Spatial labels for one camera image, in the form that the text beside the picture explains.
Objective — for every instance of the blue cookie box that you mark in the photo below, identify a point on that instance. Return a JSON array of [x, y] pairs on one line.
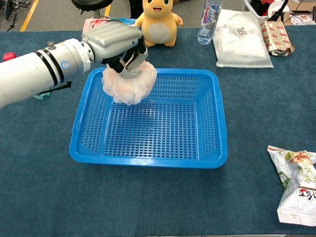
[[96, 22]]

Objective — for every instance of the red cap water bottle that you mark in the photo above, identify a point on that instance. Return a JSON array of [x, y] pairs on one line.
[[10, 56]]

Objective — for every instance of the black tripod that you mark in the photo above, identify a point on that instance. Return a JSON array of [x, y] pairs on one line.
[[279, 13]]

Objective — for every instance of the white frosted zip bag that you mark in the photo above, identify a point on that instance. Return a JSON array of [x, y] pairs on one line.
[[242, 49]]

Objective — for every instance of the white mesh bath sponge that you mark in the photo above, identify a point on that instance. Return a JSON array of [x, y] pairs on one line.
[[133, 89]]

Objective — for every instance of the white plastic crate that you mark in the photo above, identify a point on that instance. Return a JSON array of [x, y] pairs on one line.
[[248, 5]]

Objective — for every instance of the blue perforated plastic basket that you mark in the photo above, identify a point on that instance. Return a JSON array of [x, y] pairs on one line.
[[148, 148]]

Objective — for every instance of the yellow plush toy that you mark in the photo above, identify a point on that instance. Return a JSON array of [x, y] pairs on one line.
[[160, 29]]

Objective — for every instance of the gold red snack package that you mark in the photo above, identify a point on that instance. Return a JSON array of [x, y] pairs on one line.
[[279, 37]]

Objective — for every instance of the white green snack bag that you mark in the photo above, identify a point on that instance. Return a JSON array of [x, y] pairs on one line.
[[298, 197]]

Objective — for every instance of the black trousers of person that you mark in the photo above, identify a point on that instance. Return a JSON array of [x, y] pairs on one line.
[[135, 8]]

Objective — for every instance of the clear bottle purple label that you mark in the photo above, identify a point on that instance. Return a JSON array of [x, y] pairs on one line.
[[207, 24]]

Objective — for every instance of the teal table cloth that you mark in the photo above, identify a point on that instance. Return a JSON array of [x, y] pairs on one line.
[[37, 148]]

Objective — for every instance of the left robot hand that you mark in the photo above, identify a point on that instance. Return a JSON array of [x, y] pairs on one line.
[[111, 39]]

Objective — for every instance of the black stool seat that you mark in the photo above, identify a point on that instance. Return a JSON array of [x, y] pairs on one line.
[[91, 3]]

